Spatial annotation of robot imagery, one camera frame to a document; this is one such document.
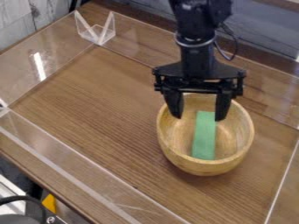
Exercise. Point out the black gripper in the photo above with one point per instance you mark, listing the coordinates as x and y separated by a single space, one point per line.
199 73

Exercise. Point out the green rectangular block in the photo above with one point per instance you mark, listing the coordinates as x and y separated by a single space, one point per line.
205 136

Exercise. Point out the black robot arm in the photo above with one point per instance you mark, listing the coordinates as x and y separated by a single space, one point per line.
199 17

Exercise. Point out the brown wooden bowl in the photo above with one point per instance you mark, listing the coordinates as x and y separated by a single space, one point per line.
235 133

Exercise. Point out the yellow black device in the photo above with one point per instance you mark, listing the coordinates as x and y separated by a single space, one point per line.
48 203

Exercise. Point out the clear acrylic corner bracket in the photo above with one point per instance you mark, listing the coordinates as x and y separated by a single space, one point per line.
98 34

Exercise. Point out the clear acrylic tray wall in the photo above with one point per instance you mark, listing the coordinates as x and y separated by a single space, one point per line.
86 186

